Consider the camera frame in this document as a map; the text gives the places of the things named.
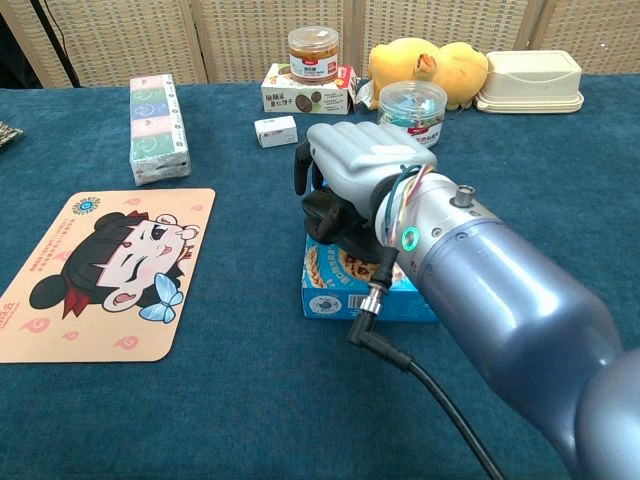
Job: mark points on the small white box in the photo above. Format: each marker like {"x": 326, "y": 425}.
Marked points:
{"x": 276, "y": 132}

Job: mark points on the black computer mouse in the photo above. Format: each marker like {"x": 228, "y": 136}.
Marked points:
{"x": 361, "y": 246}

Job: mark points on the blue table cloth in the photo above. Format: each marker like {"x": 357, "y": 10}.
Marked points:
{"x": 250, "y": 400}

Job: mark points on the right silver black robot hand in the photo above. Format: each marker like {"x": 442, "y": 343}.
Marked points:
{"x": 360, "y": 155}

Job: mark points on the black tripod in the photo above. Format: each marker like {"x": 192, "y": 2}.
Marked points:
{"x": 55, "y": 45}

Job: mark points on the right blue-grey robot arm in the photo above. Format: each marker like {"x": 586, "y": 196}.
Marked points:
{"x": 510, "y": 300}

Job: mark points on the wicker folding screen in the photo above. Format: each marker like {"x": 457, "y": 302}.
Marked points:
{"x": 240, "y": 35}

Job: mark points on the small red snack box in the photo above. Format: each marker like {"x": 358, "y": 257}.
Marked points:
{"x": 346, "y": 80}

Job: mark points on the white cookie box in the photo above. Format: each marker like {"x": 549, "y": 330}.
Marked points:
{"x": 305, "y": 100}

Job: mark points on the cartoon girl mouse pad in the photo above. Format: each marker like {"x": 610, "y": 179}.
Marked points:
{"x": 105, "y": 270}

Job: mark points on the clear jar with clips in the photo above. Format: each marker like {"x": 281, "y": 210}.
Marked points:
{"x": 412, "y": 112}

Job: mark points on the clear jar with brown snacks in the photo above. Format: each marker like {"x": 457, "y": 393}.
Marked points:
{"x": 314, "y": 55}

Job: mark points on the blue cereal box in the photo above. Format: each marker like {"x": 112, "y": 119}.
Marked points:
{"x": 330, "y": 300}

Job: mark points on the yellow plush toy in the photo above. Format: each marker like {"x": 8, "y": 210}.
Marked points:
{"x": 450, "y": 67}

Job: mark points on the beige lidded lunch box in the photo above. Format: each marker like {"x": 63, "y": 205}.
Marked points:
{"x": 530, "y": 80}

